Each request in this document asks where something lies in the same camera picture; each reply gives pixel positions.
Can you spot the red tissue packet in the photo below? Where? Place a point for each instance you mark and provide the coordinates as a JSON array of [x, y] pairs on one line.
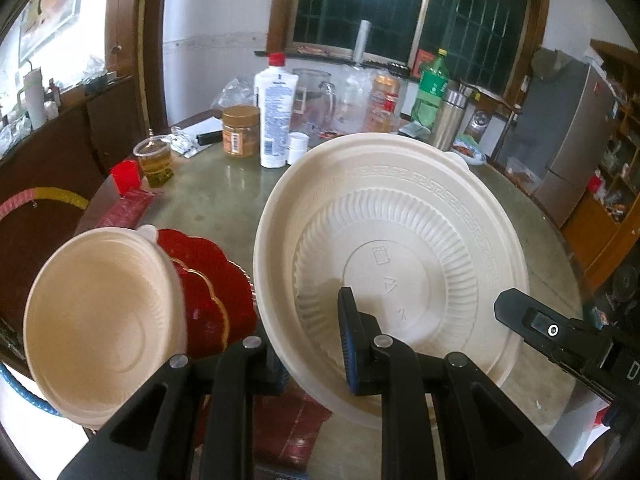
[[125, 210]]

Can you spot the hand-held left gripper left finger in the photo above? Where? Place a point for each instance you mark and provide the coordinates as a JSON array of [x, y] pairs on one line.
[[250, 360]]

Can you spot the grey cloth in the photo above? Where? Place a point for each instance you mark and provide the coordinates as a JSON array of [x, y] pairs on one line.
[[550, 62]]

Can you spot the black rectangular case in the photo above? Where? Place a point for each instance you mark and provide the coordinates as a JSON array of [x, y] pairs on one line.
[[210, 137]]

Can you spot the peanut butter jar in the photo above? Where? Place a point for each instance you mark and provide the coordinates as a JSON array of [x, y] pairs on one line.
[[241, 135]]

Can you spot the glass turntable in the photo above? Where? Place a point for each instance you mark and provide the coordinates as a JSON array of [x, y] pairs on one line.
[[225, 190]]

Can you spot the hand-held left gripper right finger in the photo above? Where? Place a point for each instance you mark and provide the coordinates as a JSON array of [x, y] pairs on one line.
[[346, 345]]

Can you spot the clear plastic food container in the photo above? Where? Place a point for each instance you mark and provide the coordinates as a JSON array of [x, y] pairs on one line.
[[522, 175]]

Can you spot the wooden shelf cabinet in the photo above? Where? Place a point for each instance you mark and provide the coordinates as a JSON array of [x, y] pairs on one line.
[[615, 240]]

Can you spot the clear glass pitcher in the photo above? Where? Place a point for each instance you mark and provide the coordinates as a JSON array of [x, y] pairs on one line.
[[315, 105]]

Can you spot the window with metal grille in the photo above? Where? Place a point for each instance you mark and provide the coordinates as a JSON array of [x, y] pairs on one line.
[[330, 5]]

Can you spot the dark wooden sideboard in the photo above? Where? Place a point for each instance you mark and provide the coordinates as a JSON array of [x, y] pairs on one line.
[[115, 125]]

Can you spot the white lotion bottle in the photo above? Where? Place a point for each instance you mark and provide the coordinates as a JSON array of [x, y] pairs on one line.
[[274, 115]]

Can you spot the plastic cup of tea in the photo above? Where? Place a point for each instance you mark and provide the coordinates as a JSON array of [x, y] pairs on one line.
[[154, 167]]

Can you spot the green plastic soda bottle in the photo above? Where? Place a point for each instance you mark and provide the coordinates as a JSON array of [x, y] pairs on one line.
[[430, 90]]

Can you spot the grey refrigerator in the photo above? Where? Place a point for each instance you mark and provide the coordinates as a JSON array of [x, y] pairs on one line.
[[560, 140]]

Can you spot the white bottle with red cap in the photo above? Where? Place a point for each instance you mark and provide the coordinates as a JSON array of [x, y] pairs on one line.
[[277, 59]]

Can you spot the brown food pieces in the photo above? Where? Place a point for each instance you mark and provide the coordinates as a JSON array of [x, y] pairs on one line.
[[465, 149]]

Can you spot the red packet on windowsill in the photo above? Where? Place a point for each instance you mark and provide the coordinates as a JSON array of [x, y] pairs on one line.
[[424, 62]]

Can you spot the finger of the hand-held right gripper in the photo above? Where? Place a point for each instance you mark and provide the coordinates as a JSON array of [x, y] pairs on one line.
[[530, 322]]

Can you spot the small red cup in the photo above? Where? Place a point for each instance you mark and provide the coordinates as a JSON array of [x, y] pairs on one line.
[[125, 176]]

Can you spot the colourful hula hoop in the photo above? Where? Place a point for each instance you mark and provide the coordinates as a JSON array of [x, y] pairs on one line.
[[55, 193]]

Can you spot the white plastic wrap roll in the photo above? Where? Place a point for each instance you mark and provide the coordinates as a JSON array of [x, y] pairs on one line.
[[362, 40]]

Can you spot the small white pill bottle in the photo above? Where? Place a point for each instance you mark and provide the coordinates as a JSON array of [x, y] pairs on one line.
[[297, 149]]

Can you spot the wooden chair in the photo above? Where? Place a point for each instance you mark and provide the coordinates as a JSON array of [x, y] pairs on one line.
[[487, 120]]

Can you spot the blue and white plate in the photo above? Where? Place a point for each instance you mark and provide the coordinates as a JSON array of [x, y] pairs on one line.
[[477, 158]]

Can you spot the stainless steel thermos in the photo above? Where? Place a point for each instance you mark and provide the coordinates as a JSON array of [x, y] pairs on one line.
[[447, 120]]

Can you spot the white paper packet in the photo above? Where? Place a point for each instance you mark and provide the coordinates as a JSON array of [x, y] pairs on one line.
[[182, 145]]

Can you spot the beige plastic bowl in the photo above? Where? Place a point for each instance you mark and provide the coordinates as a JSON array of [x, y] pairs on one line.
[[100, 320], [400, 240]]

